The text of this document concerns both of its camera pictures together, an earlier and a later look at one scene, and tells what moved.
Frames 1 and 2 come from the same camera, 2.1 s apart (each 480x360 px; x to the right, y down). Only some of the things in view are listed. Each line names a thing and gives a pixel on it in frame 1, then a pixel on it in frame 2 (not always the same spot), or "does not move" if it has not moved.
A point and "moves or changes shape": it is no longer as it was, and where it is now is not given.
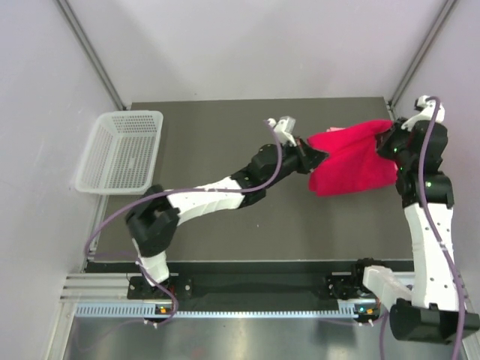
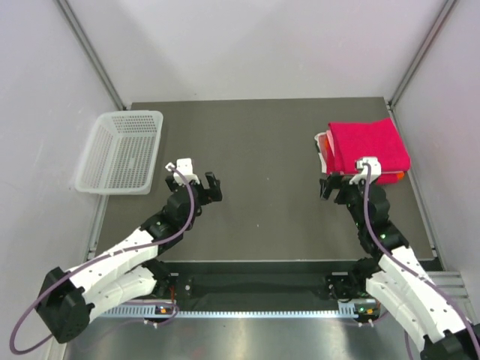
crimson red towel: [354, 162] moves or changes shape
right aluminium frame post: [422, 51] does not move
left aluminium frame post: [76, 24] does not move
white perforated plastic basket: [121, 154] does not move
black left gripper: [307, 158] → [211, 194]
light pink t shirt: [334, 129] → [331, 141]
